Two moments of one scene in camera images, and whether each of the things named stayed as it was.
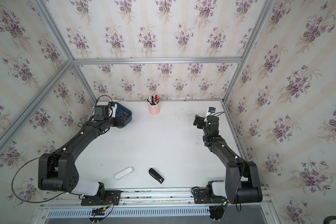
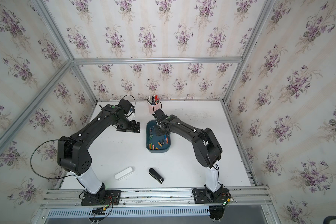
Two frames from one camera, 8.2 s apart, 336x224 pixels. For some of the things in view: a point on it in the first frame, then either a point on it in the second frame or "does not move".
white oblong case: (124, 173) does not move
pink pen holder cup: (154, 109) does not move
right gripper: (201, 120) → (157, 132)
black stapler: (154, 174) does not move
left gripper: (122, 122) → (132, 128)
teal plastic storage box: (121, 110) → (155, 143)
